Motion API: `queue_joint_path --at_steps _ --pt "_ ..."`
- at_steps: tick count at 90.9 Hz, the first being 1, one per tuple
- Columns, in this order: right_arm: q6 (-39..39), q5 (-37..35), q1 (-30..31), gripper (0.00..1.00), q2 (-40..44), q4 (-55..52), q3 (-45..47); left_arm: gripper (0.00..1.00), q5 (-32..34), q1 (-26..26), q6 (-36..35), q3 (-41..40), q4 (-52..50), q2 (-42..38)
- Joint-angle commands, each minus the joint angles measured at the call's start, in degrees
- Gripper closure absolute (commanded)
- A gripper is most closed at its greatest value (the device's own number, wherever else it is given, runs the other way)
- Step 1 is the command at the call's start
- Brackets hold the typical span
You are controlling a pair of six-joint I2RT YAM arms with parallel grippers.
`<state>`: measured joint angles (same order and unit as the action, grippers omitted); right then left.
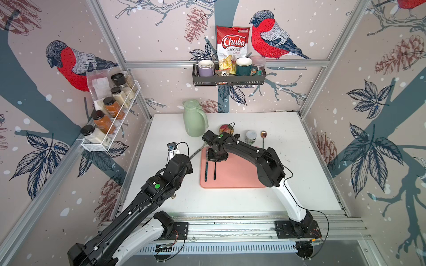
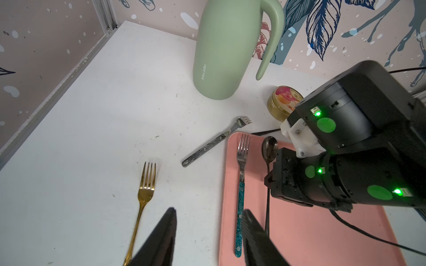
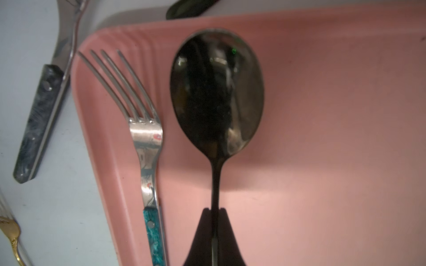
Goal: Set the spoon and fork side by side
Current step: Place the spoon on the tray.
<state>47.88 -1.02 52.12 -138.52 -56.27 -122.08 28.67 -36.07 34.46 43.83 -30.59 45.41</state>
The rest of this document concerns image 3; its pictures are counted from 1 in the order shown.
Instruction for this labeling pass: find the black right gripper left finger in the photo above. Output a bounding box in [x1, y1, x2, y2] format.
[183, 208, 212, 266]

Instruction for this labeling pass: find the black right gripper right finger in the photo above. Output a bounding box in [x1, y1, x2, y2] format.
[218, 208, 246, 266]

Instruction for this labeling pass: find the teal handle fork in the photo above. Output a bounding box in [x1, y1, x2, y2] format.
[78, 50, 168, 266]

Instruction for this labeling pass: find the black spoon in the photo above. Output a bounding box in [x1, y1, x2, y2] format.
[170, 28, 265, 266]
[166, 0, 219, 20]

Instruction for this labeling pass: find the grey marble handle fork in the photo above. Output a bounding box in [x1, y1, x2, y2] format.
[13, 1, 89, 184]

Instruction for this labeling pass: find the black spoon by can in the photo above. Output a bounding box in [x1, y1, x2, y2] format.
[166, 0, 219, 20]

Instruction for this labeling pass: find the pink plastic tray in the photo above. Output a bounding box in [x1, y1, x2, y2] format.
[79, 1, 426, 266]

